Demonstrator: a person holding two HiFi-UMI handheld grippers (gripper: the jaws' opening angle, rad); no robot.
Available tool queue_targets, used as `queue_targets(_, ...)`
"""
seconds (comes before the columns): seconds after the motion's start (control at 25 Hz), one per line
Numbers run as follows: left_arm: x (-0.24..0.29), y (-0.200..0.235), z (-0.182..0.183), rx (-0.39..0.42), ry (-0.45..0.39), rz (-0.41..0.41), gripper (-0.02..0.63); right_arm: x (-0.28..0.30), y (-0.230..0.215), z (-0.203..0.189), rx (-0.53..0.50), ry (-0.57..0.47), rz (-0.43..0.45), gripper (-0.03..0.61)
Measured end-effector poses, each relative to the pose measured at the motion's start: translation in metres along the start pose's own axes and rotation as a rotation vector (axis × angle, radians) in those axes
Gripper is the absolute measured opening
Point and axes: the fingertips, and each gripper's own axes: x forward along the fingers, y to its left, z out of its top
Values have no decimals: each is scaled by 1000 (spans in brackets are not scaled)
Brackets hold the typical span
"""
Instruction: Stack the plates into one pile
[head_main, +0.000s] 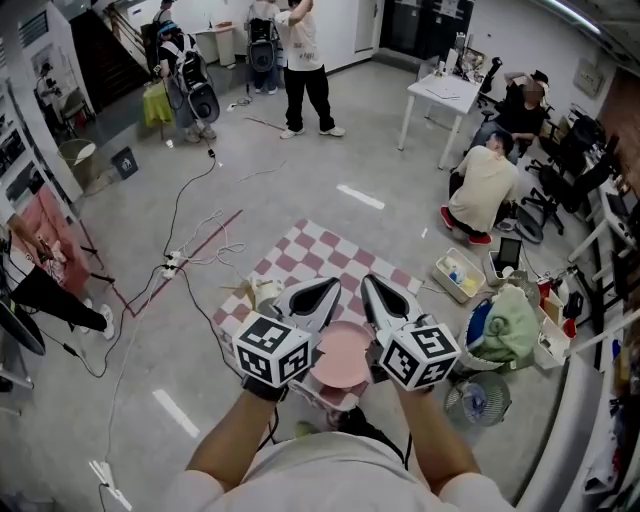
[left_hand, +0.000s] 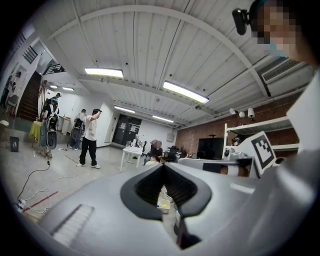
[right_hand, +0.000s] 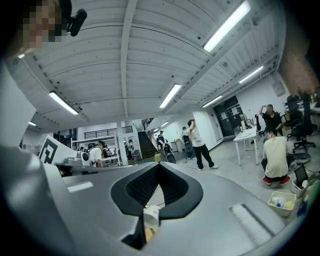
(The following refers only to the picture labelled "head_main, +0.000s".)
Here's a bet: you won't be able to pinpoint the dark grey waste bin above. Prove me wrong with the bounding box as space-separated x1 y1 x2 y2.
110 145 140 180

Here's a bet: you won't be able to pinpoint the white door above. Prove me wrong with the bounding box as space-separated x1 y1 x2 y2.
353 0 382 54

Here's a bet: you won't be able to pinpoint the blue cloth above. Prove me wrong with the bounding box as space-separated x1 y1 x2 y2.
467 298 496 346

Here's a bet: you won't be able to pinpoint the grey wall panel box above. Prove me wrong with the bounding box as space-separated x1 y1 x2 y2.
572 57 604 99

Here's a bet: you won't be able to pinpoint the person's left forearm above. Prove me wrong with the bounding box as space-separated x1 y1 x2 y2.
185 387 289 489

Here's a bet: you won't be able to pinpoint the white storage box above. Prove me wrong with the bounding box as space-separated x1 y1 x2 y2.
432 248 487 305

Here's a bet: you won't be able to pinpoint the yellow-green round tablecloth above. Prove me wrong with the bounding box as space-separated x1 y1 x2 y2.
142 82 176 129

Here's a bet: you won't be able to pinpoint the dark glass door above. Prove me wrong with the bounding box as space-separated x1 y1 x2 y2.
379 0 475 62

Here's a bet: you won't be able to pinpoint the grey mesh bowl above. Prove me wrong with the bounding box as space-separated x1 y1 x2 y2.
507 269 544 301

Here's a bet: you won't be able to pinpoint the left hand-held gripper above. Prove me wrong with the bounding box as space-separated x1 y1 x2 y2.
232 277 343 388

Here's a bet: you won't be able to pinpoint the small white box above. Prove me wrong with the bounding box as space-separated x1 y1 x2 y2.
487 249 524 287

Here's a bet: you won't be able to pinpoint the wire frame bin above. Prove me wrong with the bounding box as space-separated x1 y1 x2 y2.
57 138 119 196

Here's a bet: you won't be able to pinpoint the black tablet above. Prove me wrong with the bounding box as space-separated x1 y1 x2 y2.
498 236 522 269

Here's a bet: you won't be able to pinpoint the white cable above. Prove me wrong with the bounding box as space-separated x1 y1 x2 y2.
177 209 249 281

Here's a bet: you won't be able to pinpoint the black oval pack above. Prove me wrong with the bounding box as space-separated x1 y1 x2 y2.
187 82 221 124
0 299 47 357
248 17 280 74

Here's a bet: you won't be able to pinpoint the fluorescent ceiling light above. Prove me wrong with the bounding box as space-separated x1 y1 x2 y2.
547 0 601 35

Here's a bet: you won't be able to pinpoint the striped laundry basket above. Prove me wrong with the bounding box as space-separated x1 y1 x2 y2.
457 294 544 376

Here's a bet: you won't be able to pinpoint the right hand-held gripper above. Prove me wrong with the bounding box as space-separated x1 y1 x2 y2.
360 274 461 392

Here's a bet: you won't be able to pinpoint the white mug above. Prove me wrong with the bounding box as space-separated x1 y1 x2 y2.
251 278 285 312

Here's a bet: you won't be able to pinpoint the pink white checkered tablecloth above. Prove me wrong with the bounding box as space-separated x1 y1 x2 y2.
212 218 425 426

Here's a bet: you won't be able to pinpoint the white plastic bin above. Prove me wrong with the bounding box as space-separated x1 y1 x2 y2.
537 317 571 370

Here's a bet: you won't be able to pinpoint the wooden mug stand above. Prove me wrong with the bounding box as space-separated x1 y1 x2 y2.
219 276 264 304

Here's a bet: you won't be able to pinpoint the white cabinet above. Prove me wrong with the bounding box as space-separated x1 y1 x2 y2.
192 24 236 66

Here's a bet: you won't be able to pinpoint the pink fabric chair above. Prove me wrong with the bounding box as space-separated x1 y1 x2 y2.
9 187 94 297

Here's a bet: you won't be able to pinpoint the green towel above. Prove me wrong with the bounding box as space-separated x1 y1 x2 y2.
472 284 541 364

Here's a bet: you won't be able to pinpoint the white curved counter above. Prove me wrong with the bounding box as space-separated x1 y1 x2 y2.
514 309 640 512

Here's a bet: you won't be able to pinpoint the person's black shorts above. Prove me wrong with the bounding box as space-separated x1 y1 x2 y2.
327 405 406 451

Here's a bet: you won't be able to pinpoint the dark staircase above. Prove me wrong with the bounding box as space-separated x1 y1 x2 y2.
69 0 156 114

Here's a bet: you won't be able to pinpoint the pink plate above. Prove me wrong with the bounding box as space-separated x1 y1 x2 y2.
309 319 377 390

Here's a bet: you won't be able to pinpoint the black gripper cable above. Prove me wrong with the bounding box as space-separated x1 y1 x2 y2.
369 424 414 469
257 407 279 446

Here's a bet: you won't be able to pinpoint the black wrist band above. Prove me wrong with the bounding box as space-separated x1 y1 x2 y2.
241 374 290 403

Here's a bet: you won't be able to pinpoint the slim white power strip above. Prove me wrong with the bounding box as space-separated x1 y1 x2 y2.
89 459 134 511

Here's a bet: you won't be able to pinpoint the person's right forearm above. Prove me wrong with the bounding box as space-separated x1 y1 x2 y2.
397 387 481 499

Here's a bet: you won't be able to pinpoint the black cable with adapter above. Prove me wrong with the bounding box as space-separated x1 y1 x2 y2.
164 144 221 256

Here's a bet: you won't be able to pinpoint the black office chair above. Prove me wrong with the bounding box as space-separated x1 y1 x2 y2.
559 114 609 166
519 134 619 236
477 57 505 124

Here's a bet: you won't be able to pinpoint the white table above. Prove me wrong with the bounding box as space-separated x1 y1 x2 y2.
397 74 484 171

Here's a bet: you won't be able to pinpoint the person's white t-shirt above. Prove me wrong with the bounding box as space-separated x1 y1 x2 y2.
159 432 516 512

